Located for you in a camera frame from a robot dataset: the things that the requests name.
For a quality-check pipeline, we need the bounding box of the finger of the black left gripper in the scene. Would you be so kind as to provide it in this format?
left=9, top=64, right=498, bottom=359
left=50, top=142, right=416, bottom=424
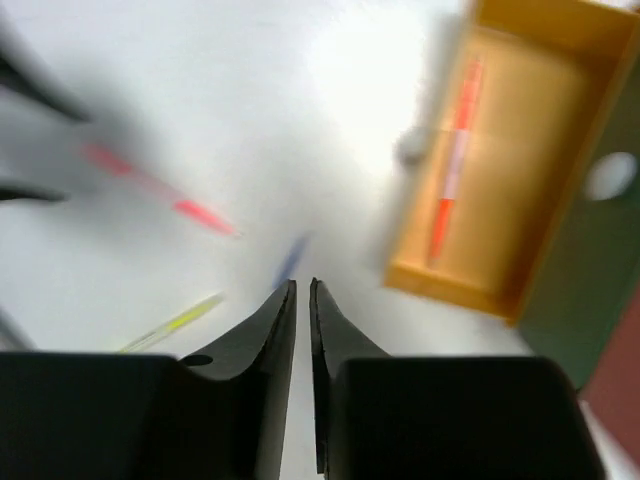
left=0, top=182, right=67, bottom=203
left=1, top=19, right=90, bottom=123

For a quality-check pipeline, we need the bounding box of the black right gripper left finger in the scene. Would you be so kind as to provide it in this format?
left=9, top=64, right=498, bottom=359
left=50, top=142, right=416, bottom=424
left=1, top=280, right=297, bottom=479

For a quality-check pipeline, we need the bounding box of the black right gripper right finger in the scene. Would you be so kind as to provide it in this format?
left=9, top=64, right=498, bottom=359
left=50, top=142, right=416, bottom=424
left=309, top=280, right=606, bottom=479

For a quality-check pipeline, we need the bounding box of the thin blue pen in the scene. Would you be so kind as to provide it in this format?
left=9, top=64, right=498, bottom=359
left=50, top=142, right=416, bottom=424
left=272, top=234, right=310, bottom=290

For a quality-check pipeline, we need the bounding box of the green drawer box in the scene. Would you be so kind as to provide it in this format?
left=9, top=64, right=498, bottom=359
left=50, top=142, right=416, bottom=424
left=517, top=49, right=640, bottom=394

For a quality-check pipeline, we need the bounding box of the thin orange pen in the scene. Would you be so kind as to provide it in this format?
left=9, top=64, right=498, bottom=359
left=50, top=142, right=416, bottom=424
left=427, top=55, right=484, bottom=265

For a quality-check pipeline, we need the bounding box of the yellow drawer box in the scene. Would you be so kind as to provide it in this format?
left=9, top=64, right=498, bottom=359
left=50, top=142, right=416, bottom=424
left=384, top=1, right=639, bottom=323

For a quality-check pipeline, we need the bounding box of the thin pink pen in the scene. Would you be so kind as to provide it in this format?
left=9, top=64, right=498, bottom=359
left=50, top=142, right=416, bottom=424
left=81, top=142, right=242, bottom=238

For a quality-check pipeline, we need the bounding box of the thin yellow pen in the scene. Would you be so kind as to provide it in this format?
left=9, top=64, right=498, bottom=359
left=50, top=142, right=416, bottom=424
left=118, top=293, right=224, bottom=353

